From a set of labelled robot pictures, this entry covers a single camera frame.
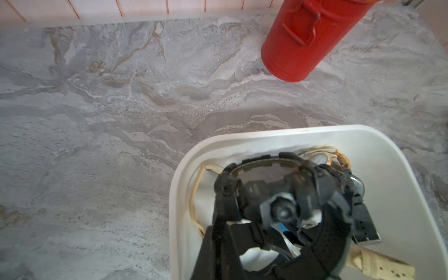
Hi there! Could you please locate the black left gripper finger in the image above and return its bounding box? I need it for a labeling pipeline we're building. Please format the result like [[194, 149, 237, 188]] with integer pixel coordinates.
[[190, 226, 219, 280]]

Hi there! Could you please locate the black digital watch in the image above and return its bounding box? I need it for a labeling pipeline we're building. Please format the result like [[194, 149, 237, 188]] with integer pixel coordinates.
[[211, 152, 355, 280]]

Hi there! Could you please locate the cream silicone watch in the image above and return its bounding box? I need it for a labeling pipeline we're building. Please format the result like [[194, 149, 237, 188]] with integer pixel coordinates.
[[189, 163, 224, 239]]

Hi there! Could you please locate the gold bracelet watch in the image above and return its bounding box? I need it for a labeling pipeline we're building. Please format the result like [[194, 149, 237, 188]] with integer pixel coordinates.
[[299, 147, 352, 171]]

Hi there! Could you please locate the blue translucent plastic watch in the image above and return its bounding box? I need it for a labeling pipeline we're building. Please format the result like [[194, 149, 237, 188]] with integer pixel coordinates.
[[271, 222, 290, 235]]

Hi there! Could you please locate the white plastic storage box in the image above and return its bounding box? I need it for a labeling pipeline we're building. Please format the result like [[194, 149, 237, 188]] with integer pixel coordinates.
[[169, 125, 448, 280]]

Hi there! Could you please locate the red metal pencil bucket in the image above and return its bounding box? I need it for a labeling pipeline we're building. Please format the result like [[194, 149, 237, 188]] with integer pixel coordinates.
[[261, 0, 376, 82]]

